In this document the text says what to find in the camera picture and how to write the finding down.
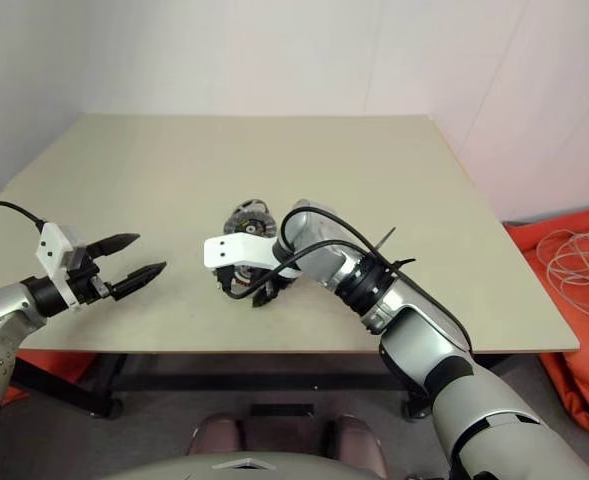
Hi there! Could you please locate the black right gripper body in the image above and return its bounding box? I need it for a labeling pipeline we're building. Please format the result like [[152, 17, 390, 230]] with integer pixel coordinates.
[[260, 272, 299, 301]]

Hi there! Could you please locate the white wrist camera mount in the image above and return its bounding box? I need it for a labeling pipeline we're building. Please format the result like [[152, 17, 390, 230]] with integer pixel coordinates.
[[34, 222, 88, 311], [203, 232, 300, 280]]

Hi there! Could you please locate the flat black floor plate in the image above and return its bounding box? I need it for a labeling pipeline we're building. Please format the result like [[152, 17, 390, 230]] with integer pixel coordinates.
[[249, 403, 316, 418]]

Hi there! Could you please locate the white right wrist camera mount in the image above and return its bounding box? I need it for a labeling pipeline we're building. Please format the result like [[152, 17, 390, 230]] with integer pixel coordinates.
[[203, 232, 300, 280]]

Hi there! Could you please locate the black metal table frame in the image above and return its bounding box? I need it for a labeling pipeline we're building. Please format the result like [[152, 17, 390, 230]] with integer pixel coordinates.
[[10, 351, 436, 420]]

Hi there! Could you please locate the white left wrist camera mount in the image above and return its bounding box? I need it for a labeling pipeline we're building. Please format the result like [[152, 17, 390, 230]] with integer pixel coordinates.
[[34, 222, 88, 311]]

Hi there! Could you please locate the coiled white cable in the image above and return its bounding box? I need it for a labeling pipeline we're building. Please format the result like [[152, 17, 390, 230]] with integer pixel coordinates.
[[535, 226, 589, 309]]

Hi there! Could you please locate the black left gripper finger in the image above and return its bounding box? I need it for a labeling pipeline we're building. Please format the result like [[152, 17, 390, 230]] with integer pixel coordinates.
[[84, 232, 141, 259], [106, 260, 168, 302]]

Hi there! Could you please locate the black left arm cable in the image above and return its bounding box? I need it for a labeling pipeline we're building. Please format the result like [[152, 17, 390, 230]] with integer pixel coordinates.
[[0, 200, 46, 234]]

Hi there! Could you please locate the round silver motor housing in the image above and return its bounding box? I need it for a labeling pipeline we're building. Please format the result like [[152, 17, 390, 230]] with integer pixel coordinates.
[[223, 264, 264, 301]]

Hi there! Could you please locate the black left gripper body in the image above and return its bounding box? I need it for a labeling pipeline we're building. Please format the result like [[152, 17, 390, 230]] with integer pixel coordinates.
[[67, 256, 115, 307]]

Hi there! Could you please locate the black cable tie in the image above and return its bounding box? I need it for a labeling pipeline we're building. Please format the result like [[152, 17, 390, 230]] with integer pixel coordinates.
[[372, 226, 418, 274]]

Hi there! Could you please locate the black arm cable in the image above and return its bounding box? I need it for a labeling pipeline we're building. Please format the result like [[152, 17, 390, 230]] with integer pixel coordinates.
[[222, 208, 473, 354], [0, 200, 46, 234]]

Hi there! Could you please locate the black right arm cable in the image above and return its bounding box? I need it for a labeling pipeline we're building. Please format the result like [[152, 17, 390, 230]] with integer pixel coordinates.
[[222, 208, 473, 354]]

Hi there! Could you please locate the silver spoked rotor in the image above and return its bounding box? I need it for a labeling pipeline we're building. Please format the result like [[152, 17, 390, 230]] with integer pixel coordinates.
[[223, 199, 279, 237]]

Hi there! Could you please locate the dark maroon rounded shape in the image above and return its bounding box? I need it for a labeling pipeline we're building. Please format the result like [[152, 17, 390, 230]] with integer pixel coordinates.
[[188, 413, 244, 457], [325, 414, 391, 477]]

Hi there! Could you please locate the grey rounded robot torso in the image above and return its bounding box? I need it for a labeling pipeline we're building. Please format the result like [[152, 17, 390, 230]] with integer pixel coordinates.
[[97, 451, 386, 480]]

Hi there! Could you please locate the orange cushion under table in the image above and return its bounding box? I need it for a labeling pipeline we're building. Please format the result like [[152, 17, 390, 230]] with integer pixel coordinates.
[[0, 349, 96, 407]]

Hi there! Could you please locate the large orange bean bag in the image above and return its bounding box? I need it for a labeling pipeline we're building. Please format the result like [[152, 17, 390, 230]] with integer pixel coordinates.
[[502, 201, 589, 442]]

